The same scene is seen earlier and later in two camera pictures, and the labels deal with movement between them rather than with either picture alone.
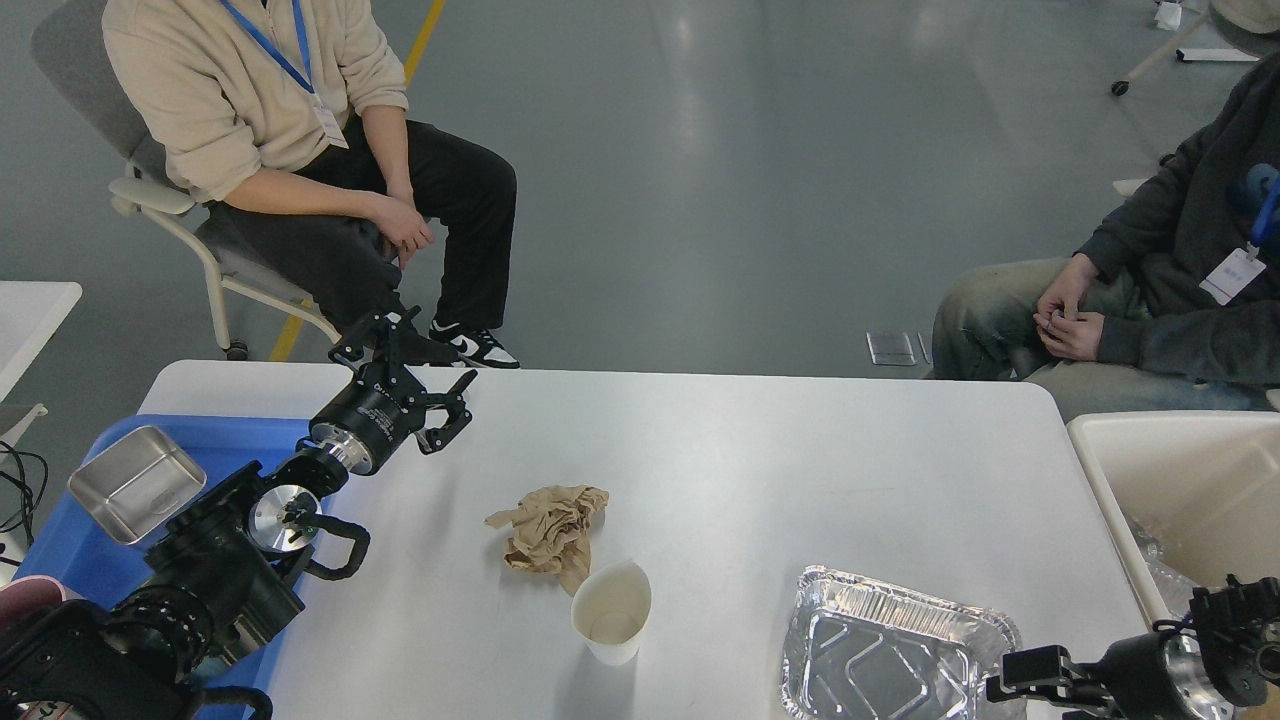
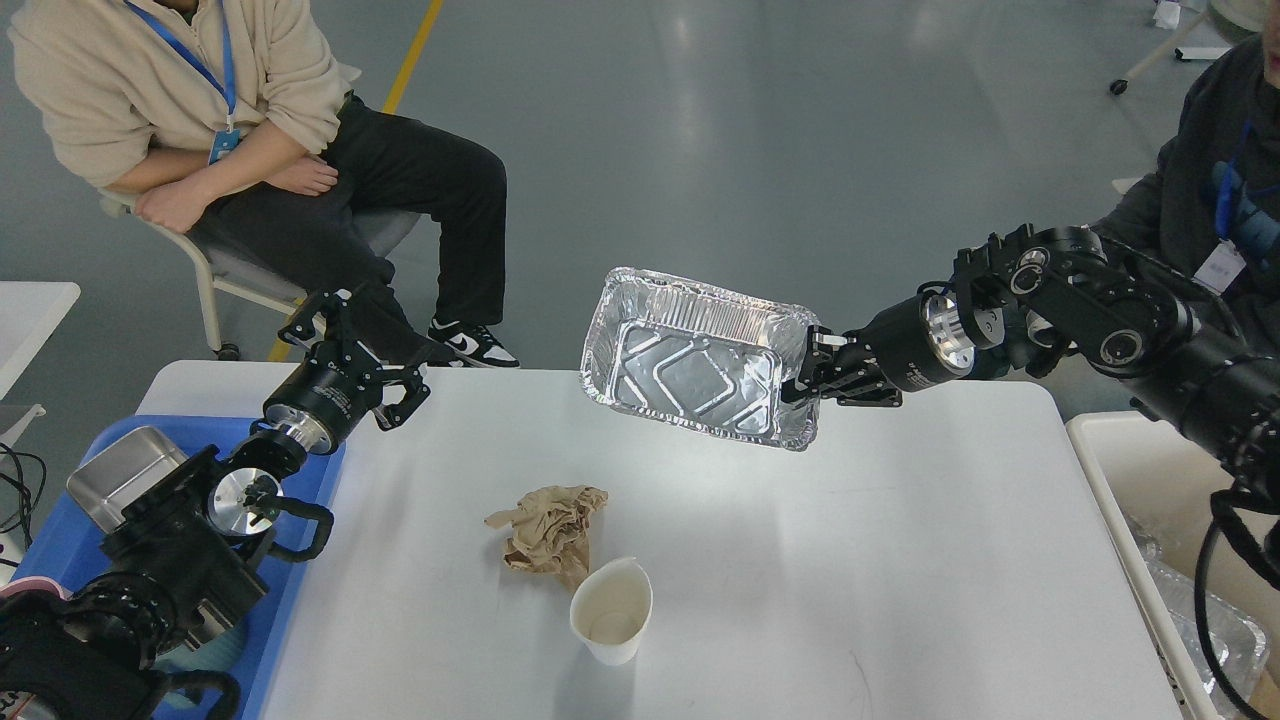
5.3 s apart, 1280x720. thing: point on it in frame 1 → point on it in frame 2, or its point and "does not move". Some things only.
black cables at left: (23, 489) does not move
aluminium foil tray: (857, 647) → (671, 352)
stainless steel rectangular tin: (135, 485) does not move
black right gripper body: (1138, 680) → (916, 341)
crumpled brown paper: (552, 531) does not move
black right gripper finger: (1047, 672) → (857, 393)
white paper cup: (609, 610) does not move
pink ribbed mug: (27, 598) does not move
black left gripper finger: (433, 440) → (389, 416)
